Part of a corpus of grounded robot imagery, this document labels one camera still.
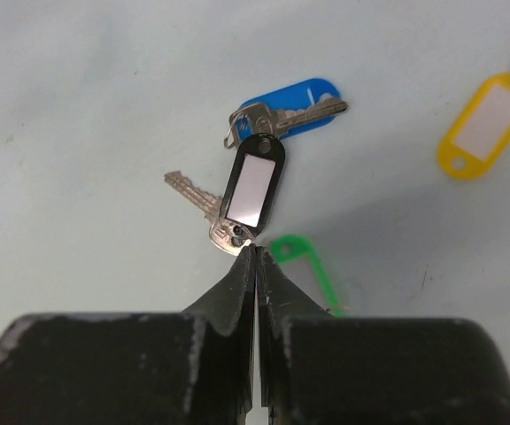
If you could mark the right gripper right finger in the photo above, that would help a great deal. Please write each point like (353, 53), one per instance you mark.
(316, 368)

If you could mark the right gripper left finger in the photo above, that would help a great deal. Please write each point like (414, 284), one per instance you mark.
(188, 367)

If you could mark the keys with black green tags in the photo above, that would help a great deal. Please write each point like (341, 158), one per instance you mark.
(300, 262)

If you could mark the key with black tag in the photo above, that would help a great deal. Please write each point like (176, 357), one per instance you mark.
(239, 215)

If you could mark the key with blue tag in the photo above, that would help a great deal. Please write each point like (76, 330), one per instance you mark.
(285, 112)

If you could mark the key with yellow tag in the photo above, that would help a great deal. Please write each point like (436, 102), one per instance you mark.
(480, 134)

